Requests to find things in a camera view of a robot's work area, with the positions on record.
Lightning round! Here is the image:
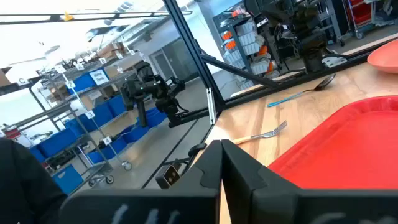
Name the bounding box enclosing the white paper sign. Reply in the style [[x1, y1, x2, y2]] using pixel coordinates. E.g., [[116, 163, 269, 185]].
[[88, 68, 110, 86]]

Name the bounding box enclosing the red plastic tray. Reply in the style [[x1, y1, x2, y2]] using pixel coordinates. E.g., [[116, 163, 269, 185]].
[[267, 95, 398, 190]]

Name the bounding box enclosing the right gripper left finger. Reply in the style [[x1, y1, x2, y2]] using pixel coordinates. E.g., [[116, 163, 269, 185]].
[[58, 139, 223, 224]]

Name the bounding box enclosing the blue storage bin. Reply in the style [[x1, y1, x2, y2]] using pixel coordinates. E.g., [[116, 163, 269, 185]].
[[37, 129, 78, 158], [107, 95, 127, 118], [52, 164, 85, 195], [145, 107, 169, 128], [29, 146, 47, 163], [119, 124, 150, 144], [77, 104, 114, 131], [73, 72, 97, 94], [86, 136, 128, 165]]

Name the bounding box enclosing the wire shelving rack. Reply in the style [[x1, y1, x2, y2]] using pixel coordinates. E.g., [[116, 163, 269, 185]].
[[29, 54, 147, 172], [0, 102, 115, 197]]

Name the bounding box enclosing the cardboard box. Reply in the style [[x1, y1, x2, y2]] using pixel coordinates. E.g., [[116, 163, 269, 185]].
[[98, 42, 126, 62]]

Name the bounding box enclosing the large black rounded object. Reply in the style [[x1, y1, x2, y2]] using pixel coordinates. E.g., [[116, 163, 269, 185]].
[[0, 138, 68, 224]]

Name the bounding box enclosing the red tool cart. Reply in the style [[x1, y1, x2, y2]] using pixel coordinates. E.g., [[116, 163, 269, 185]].
[[343, 0, 376, 40]]

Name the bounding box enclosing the thin black metal rail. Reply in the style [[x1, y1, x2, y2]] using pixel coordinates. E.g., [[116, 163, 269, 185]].
[[0, 10, 193, 26]]

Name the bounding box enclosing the salmon orange plate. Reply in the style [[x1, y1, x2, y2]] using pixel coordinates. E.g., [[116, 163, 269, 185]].
[[366, 39, 398, 75]]

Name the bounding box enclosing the black spoon blue handle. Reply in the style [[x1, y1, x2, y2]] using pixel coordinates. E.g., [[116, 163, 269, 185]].
[[267, 73, 337, 108]]

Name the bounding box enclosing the small black table camera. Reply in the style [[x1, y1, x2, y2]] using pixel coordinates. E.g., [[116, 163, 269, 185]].
[[154, 164, 182, 190]]

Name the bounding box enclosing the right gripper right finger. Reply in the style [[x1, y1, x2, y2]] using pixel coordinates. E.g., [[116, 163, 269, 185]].
[[221, 139, 398, 224]]

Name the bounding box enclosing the shelf of small parts bins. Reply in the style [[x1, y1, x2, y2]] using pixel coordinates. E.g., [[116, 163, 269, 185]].
[[213, 7, 274, 91]]

